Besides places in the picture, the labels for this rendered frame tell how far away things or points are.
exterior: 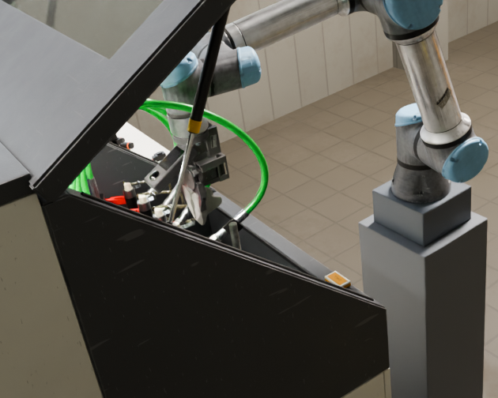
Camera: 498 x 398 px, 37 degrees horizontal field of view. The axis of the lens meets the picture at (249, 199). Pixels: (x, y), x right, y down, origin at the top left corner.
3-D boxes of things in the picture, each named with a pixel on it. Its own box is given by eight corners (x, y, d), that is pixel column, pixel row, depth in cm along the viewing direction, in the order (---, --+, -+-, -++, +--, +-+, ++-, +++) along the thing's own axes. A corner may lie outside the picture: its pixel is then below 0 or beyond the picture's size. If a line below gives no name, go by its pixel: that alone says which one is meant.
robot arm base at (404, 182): (419, 167, 205) (418, 135, 200) (463, 185, 194) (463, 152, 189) (379, 189, 198) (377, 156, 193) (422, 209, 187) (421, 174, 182)
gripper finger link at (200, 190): (210, 212, 152) (203, 174, 148) (204, 215, 151) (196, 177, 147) (198, 203, 156) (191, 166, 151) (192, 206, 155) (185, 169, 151)
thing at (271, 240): (377, 358, 160) (373, 298, 152) (361, 367, 158) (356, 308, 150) (226, 240, 207) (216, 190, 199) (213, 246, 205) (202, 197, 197)
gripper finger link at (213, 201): (228, 221, 157) (221, 182, 153) (204, 232, 155) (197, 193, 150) (220, 215, 160) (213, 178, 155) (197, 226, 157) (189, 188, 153)
